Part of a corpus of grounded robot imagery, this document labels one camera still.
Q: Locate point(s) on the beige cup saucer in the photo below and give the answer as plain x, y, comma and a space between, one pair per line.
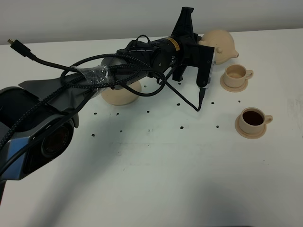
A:
233, 89
249, 136

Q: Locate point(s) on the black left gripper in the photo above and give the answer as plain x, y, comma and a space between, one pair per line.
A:
180, 48

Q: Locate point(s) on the beige teacup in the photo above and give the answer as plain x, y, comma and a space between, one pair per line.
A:
253, 121
236, 75

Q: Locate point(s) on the beige ceramic teapot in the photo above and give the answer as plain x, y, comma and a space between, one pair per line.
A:
223, 43

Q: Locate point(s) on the beige near cup saucer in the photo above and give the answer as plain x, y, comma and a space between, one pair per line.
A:
249, 136

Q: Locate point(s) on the beige far cup saucer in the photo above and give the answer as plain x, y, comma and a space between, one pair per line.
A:
233, 89

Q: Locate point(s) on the beige teapot saucer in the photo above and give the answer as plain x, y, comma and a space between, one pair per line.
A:
118, 97

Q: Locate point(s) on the beige near teacup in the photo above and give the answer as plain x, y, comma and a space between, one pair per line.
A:
253, 121

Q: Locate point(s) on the beige far teacup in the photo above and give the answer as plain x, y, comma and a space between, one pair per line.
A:
236, 75

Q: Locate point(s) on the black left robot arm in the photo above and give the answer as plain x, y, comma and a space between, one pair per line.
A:
38, 117

